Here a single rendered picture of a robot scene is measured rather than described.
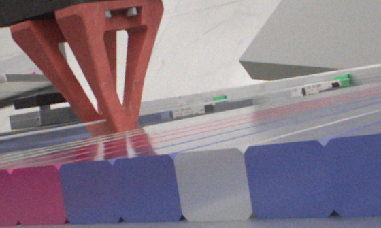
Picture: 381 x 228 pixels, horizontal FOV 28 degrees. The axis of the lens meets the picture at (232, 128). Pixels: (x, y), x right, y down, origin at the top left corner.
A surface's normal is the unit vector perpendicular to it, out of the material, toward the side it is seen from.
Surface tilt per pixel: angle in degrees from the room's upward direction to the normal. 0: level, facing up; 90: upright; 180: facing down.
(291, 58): 0
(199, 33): 0
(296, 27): 0
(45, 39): 87
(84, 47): 72
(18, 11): 51
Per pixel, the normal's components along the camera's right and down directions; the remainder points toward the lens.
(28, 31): -0.44, 0.54
